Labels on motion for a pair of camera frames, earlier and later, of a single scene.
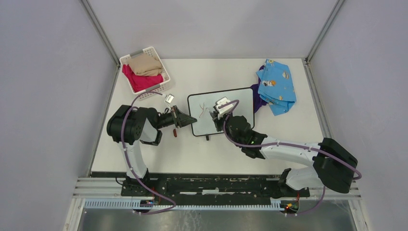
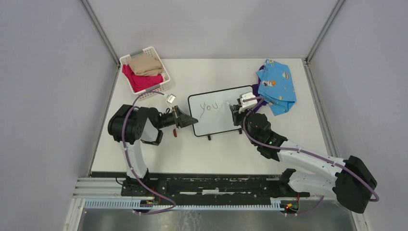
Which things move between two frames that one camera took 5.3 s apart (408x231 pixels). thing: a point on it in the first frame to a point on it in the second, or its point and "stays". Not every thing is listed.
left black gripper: x=183 y=120 stays
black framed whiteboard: x=206 y=124 stays
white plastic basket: x=143 y=71 stays
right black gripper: x=217 y=120 to x=235 y=113
